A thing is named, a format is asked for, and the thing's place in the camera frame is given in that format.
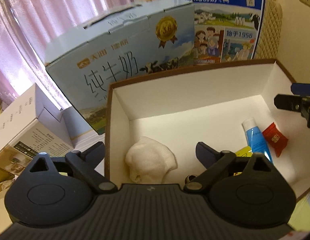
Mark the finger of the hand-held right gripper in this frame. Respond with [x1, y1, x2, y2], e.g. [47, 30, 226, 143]
[290, 82, 310, 95]
[274, 94, 310, 130]

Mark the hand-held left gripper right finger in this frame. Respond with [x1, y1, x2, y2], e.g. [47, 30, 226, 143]
[184, 141, 286, 194]

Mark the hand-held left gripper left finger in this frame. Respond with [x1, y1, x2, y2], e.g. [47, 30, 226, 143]
[21, 142, 118, 194]

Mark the red snack packet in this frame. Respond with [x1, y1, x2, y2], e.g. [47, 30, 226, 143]
[262, 122, 289, 158]

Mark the yellow snack packet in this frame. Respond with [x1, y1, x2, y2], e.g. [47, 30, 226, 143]
[229, 146, 253, 177]

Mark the blue and white tube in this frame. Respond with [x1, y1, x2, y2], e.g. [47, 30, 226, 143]
[242, 118, 274, 163]

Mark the white sock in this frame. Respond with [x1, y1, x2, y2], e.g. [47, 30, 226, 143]
[125, 136, 178, 183]

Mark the brown cardboard box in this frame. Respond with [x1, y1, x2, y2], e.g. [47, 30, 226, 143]
[104, 59, 310, 203]

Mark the checked tablecloth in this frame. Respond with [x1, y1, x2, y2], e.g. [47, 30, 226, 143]
[62, 107, 310, 233]

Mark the beige quilted chair cover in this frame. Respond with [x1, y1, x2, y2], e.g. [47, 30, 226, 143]
[252, 0, 283, 60]

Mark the white and beige product box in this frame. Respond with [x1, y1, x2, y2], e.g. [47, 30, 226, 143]
[0, 82, 74, 180]

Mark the dark blue milk carton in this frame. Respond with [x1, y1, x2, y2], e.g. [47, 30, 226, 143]
[170, 0, 267, 67]

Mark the light blue milk carton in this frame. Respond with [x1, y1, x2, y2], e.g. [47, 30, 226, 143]
[45, 0, 195, 135]

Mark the pink curtain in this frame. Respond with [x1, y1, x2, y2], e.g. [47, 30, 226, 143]
[0, 0, 175, 110]

